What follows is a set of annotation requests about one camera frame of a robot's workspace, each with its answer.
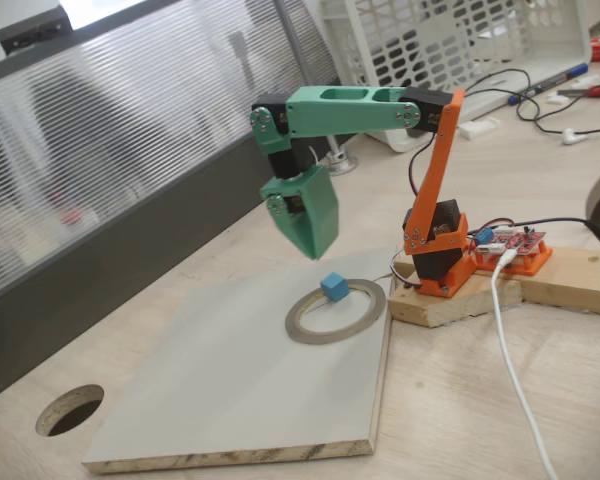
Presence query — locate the blue cube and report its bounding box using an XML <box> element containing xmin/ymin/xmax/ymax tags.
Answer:
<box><xmin>319</xmin><ymin>272</ymin><xmax>350</xmax><ymax>303</ymax></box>

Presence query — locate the metal partition foot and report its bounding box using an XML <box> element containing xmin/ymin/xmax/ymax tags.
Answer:
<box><xmin>324</xmin><ymin>134</ymin><xmax>360</xmax><ymax>176</ymax></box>

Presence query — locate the pale short wooden block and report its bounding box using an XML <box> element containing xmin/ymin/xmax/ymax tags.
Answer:
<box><xmin>387</xmin><ymin>254</ymin><xmax>525</xmax><ymax>329</ymax></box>

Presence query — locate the frosted desk partition screen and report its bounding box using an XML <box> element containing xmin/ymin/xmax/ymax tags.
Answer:
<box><xmin>0</xmin><ymin>0</ymin><xmax>346</xmax><ymax>406</ymax></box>

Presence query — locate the red controller circuit board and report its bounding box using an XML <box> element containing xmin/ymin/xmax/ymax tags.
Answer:
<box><xmin>472</xmin><ymin>224</ymin><xmax>549</xmax><ymax>259</ymax></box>

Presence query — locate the white chipboard panel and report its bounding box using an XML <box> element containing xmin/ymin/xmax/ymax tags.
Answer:
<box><xmin>82</xmin><ymin>247</ymin><xmax>396</xmax><ymax>475</ymax></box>

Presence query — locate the orange circuit board holder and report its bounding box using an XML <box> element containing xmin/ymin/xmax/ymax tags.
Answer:
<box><xmin>472</xmin><ymin>239</ymin><xmax>554</xmax><ymax>276</ymax></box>

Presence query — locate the long knotty wooden plank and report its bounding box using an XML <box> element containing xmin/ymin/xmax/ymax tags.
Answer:
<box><xmin>479</xmin><ymin>244</ymin><xmax>600</xmax><ymax>316</ymax></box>

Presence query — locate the blue capped marker pen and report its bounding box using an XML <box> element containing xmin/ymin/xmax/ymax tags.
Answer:
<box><xmin>508</xmin><ymin>62</ymin><xmax>589</xmax><ymax>105</ymax></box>

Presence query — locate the white perforated plastic basket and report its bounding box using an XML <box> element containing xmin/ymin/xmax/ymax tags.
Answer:
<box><xmin>319</xmin><ymin>0</ymin><xmax>592</xmax><ymax>154</ymax></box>

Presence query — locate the black device on partition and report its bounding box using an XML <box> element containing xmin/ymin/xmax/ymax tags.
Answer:
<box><xmin>0</xmin><ymin>4</ymin><xmax>72</xmax><ymax>55</ymax></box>

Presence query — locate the grey ring of tape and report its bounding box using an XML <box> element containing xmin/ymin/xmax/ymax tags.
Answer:
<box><xmin>284</xmin><ymin>278</ymin><xmax>387</xmax><ymax>346</ymax></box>

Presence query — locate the red white servo wire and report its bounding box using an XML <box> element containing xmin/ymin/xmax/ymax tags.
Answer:
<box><xmin>389</xmin><ymin>247</ymin><xmax>424</xmax><ymax>291</ymax></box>

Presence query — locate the white plastic bracket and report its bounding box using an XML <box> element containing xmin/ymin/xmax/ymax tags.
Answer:
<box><xmin>458</xmin><ymin>117</ymin><xmax>501</xmax><ymax>140</ymax></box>

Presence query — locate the white USB cable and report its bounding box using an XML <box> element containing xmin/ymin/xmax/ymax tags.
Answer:
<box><xmin>489</xmin><ymin>249</ymin><xmax>561</xmax><ymax>480</ymax></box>

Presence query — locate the thin black cable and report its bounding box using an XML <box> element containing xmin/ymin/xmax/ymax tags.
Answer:
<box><xmin>462</xmin><ymin>68</ymin><xmax>600</xmax><ymax>136</ymax></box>

